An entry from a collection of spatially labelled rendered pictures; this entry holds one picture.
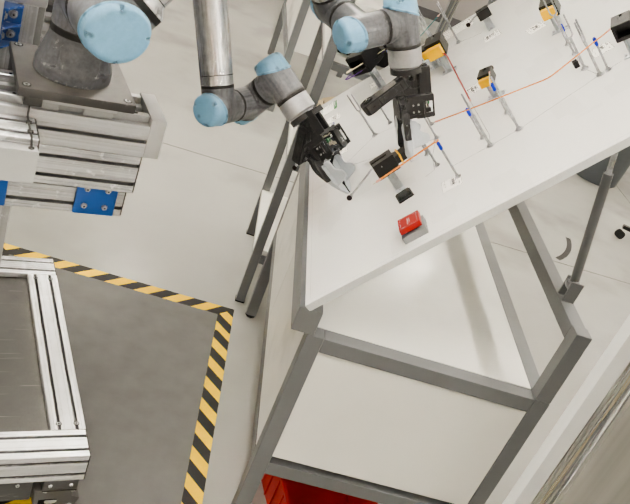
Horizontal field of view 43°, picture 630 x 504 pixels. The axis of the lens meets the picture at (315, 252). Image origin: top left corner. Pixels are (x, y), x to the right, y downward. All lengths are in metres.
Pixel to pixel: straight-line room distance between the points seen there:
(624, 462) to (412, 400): 0.54
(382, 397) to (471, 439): 0.26
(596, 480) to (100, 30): 1.20
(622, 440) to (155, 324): 1.87
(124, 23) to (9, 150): 0.32
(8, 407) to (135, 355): 0.68
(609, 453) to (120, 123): 1.13
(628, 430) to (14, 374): 1.58
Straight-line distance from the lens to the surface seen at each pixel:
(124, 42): 1.49
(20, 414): 2.26
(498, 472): 2.11
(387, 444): 2.01
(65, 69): 1.65
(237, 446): 2.63
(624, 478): 1.63
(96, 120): 1.70
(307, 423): 1.95
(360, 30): 1.74
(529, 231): 2.26
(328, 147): 1.84
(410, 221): 1.70
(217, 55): 1.81
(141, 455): 2.51
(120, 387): 2.70
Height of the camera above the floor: 1.81
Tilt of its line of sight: 29 degrees down
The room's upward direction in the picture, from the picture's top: 22 degrees clockwise
